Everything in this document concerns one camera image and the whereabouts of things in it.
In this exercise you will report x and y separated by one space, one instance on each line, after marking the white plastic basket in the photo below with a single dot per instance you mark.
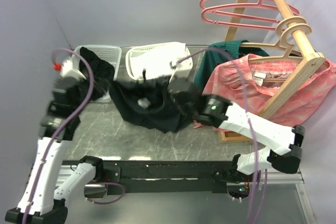
152 58

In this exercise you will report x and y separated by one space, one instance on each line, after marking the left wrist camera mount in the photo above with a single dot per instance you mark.
69 68

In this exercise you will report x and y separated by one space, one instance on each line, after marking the beige wooden hanger front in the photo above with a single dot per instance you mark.
286 51

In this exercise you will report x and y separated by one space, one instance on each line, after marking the beige wooden hanger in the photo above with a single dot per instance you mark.
286 51
278 37

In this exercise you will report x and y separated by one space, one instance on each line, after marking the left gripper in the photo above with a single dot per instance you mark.
81 82

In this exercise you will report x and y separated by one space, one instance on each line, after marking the white cloth in basket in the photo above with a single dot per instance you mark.
152 61

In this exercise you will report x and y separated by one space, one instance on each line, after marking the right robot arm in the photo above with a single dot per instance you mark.
282 144

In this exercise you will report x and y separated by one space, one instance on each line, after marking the aluminium frame rail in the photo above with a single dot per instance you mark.
263 177

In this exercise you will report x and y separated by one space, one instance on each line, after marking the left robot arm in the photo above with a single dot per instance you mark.
43 201

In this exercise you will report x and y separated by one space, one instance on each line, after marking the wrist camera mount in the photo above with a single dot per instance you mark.
180 70
69 68

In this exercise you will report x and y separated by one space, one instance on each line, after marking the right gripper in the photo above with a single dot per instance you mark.
172 78

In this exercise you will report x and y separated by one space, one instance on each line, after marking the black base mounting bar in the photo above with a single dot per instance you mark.
169 176

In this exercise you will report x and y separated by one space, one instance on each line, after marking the green shorts on rack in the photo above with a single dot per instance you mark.
212 59

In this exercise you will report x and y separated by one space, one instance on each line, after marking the beige wooden hanger rear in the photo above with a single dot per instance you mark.
278 37

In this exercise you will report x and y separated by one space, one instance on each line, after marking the pink hanger front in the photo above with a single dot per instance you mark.
222 10

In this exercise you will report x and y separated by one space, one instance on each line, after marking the pink patterned shorts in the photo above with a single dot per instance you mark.
252 80

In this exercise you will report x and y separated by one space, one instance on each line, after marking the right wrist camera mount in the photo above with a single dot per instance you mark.
180 70

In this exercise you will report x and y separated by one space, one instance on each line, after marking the grey plastic basket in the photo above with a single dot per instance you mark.
105 58

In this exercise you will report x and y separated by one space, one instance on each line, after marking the wooden clothes rack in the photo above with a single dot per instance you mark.
292 31

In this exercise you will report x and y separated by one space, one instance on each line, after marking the dark navy shorts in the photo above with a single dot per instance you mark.
145 104

